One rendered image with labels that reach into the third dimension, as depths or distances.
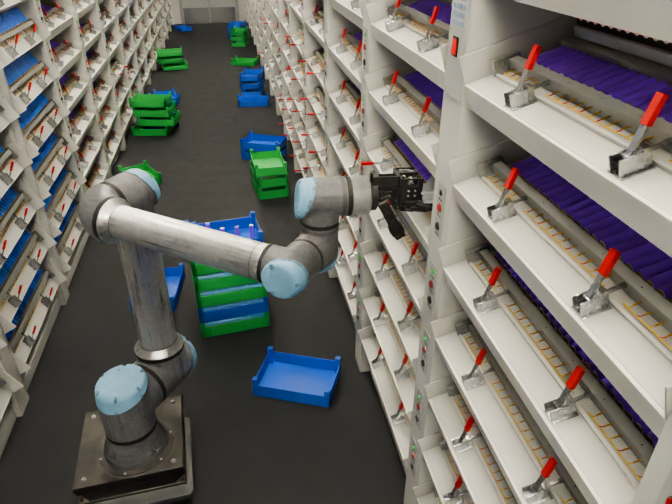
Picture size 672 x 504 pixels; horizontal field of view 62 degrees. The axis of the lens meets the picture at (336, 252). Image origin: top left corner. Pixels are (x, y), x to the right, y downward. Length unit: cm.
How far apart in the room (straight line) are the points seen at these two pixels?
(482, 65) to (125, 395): 128
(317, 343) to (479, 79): 161
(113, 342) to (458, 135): 191
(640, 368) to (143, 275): 130
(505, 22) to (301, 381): 160
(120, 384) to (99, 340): 89
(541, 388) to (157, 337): 119
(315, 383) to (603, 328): 161
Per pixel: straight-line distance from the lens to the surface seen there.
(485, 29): 105
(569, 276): 85
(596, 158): 74
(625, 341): 76
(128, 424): 180
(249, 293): 242
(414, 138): 135
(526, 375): 97
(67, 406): 239
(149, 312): 174
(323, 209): 123
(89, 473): 195
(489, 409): 116
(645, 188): 68
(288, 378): 228
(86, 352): 261
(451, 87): 110
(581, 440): 89
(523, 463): 109
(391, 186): 128
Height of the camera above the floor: 156
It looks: 31 degrees down
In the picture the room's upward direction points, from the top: straight up
